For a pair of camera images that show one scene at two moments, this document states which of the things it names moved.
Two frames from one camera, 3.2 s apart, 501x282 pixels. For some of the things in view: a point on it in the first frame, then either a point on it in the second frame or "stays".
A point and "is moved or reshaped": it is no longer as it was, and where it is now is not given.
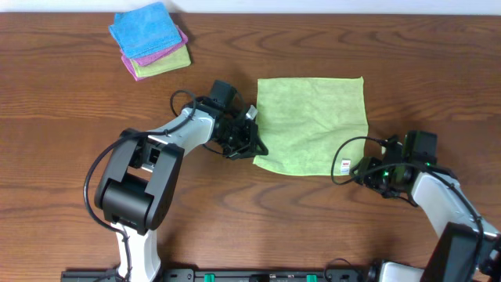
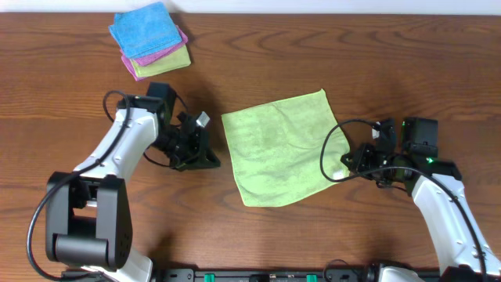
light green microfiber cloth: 311,126 is moved or reshaped
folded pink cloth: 150,57 stays
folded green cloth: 174,61 stays
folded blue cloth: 145,30 stays
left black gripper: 246,138 -> 192,146
